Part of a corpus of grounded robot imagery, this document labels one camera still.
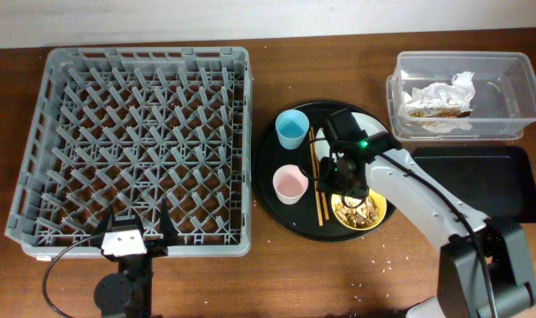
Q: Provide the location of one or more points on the food scraps and rice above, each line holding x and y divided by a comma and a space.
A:
356, 213

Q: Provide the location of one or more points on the black rectangular tray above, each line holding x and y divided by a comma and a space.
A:
496, 180

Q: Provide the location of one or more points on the pink plastic cup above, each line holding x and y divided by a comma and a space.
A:
290, 184

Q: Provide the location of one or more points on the foil paper wrapper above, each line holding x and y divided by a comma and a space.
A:
440, 107

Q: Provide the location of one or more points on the wooden chopstick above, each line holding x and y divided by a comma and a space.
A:
316, 207
321, 202

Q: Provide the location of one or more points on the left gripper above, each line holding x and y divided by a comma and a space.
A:
169, 232

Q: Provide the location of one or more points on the clear plastic bin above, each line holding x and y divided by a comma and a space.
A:
503, 106

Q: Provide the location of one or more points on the grey dishwasher rack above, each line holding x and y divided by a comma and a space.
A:
130, 130

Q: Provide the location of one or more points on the blue plastic cup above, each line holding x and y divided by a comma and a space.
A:
291, 127

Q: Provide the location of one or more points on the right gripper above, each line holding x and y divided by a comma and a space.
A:
326, 169

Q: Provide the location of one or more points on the grey round plate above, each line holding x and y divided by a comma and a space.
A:
365, 122

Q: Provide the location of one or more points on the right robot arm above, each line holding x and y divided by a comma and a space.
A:
485, 266

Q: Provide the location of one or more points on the yellow bowl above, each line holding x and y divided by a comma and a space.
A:
382, 203

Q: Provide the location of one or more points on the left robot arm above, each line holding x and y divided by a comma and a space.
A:
128, 292

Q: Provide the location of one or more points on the round black tray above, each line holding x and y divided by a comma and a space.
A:
301, 217

